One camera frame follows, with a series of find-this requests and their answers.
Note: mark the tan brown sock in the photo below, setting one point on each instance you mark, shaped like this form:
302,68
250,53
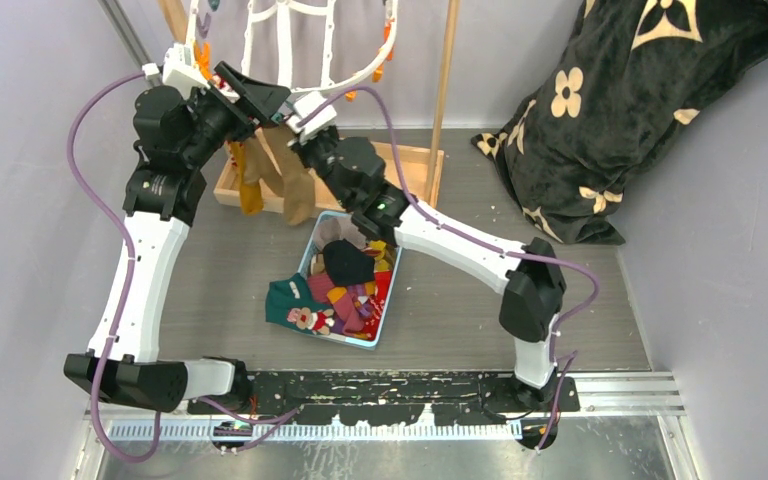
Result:
260,167
295,186

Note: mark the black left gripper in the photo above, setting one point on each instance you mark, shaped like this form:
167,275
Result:
259,100

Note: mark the mustard yellow sock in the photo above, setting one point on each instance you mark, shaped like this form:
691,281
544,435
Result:
250,197

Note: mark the black sock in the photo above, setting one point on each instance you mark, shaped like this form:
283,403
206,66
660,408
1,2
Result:
346,265

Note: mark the maroon purple sock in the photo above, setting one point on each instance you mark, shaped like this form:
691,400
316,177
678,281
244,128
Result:
354,306

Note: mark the wooden hanger stand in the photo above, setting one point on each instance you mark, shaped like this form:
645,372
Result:
414,169

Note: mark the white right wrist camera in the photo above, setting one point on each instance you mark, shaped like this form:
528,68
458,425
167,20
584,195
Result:
311,114

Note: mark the green reindeer christmas sock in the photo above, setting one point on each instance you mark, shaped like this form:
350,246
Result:
290,303

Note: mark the black floral plush blanket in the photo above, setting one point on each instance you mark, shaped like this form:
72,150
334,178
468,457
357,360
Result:
633,75

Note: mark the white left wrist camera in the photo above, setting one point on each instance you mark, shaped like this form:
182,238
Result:
180,70

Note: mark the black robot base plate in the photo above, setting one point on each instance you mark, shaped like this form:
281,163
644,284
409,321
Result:
389,406

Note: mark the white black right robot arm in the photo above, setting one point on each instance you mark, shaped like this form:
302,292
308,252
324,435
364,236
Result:
526,276

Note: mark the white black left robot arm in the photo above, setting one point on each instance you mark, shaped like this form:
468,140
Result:
178,129

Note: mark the white plastic sock hanger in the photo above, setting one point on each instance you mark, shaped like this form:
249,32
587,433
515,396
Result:
281,12

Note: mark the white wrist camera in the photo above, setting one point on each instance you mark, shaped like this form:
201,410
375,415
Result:
180,70
311,114

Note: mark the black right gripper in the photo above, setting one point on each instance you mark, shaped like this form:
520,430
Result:
303,149

